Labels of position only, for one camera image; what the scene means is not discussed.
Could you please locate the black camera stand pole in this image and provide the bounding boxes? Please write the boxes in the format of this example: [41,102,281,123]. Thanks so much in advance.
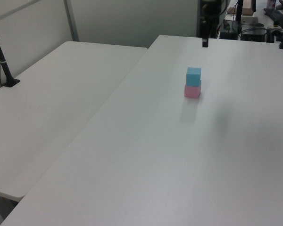
[0,18,21,89]

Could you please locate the blue cube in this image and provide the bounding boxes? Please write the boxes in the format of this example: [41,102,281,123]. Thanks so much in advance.
[186,67,202,87]

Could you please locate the black electronics unit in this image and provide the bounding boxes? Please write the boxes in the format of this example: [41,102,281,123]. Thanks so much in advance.
[240,27,267,42]

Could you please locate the small black equipment box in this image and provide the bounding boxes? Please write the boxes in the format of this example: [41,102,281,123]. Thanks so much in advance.
[220,30,238,40]

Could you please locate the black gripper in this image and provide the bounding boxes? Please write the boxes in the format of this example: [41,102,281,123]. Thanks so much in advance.
[201,0,222,48]

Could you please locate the white side table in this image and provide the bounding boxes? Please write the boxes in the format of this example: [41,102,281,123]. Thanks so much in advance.
[0,40,149,199]

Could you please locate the thin black upright pole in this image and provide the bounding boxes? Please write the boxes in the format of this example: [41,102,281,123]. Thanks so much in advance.
[236,0,244,26]

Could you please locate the long black bar device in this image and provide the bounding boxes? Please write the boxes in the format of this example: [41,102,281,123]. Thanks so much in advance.
[263,7,283,27]

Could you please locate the pink cube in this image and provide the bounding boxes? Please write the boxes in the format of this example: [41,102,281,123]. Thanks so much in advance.
[184,80,202,98]

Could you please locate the brown cardboard box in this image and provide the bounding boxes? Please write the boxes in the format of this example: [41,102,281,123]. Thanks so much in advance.
[227,7,253,16]

